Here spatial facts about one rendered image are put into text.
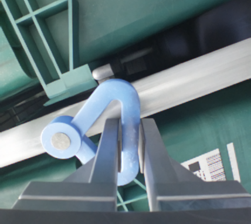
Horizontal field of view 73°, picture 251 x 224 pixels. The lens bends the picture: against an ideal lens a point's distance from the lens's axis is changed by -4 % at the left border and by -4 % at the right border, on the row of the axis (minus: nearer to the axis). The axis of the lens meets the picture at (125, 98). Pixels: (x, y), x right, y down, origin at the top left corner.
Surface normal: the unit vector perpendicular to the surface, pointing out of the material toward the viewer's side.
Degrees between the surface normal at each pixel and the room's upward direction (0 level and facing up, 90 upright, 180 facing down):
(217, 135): 92
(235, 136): 94
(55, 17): 94
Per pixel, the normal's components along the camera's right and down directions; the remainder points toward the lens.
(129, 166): 0.00, 0.26
